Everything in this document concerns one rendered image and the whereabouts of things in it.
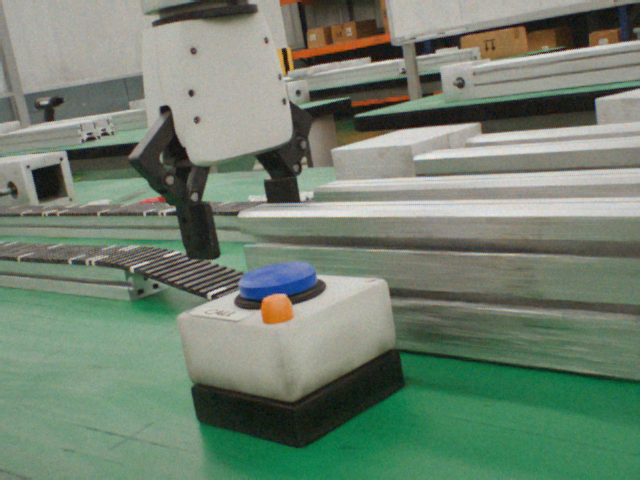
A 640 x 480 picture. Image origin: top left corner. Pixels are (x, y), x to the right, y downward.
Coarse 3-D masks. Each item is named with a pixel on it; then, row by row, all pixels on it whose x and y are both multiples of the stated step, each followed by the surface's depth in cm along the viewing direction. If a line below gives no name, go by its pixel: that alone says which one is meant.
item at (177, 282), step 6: (210, 264) 75; (216, 264) 75; (198, 270) 74; (204, 270) 74; (210, 270) 74; (216, 270) 74; (222, 270) 74; (180, 276) 73; (186, 276) 73; (192, 276) 73; (198, 276) 72; (204, 276) 73; (168, 282) 72; (174, 282) 72; (180, 282) 71; (186, 282) 72; (180, 288) 71
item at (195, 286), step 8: (224, 272) 73; (232, 272) 74; (240, 272) 73; (200, 280) 72; (208, 280) 72; (216, 280) 71; (224, 280) 72; (184, 288) 71; (192, 288) 70; (200, 288) 70
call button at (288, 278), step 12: (276, 264) 47; (288, 264) 47; (300, 264) 46; (252, 276) 46; (264, 276) 45; (276, 276) 45; (288, 276) 44; (300, 276) 45; (312, 276) 45; (240, 288) 45; (252, 288) 45; (264, 288) 44; (276, 288) 44; (288, 288) 44; (300, 288) 45
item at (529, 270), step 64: (320, 192) 64; (384, 192) 60; (448, 192) 56; (512, 192) 53; (576, 192) 50; (256, 256) 59; (320, 256) 55; (384, 256) 52; (448, 256) 48; (512, 256) 46; (576, 256) 43; (448, 320) 50; (512, 320) 47; (576, 320) 44
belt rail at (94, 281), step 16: (0, 272) 95; (16, 272) 93; (32, 272) 89; (48, 272) 86; (64, 272) 84; (80, 272) 82; (96, 272) 80; (112, 272) 78; (128, 272) 77; (32, 288) 90; (48, 288) 87; (64, 288) 85; (80, 288) 83; (96, 288) 81; (112, 288) 79; (128, 288) 77; (144, 288) 78; (160, 288) 80
